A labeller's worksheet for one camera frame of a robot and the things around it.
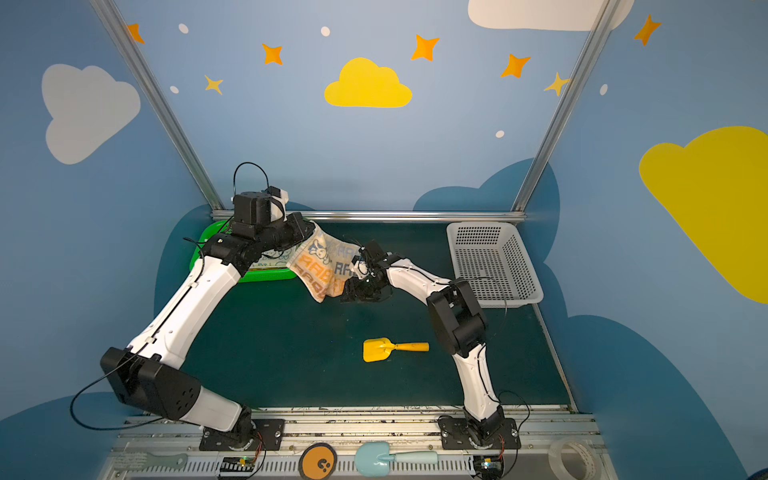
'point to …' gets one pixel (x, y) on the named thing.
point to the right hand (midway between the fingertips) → (350, 297)
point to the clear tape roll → (572, 458)
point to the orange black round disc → (317, 461)
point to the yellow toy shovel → (379, 349)
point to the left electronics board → (237, 464)
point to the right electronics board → (488, 467)
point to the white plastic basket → (494, 259)
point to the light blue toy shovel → (374, 459)
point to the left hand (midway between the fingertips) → (313, 221)
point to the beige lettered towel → (322, 263)
